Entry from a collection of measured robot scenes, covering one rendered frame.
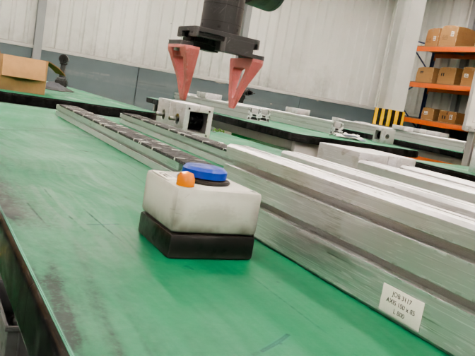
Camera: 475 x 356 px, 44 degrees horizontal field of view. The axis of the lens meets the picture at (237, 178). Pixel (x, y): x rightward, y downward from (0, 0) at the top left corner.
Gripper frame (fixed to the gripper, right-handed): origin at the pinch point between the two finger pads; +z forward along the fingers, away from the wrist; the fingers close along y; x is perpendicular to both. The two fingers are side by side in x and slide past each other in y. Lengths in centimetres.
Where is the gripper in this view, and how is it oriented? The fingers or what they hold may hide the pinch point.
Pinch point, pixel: (208, 98)
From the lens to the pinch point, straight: 83.9
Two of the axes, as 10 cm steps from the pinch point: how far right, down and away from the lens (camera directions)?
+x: -4.7, -2.0, 8.6
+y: 8.6, 0.8, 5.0
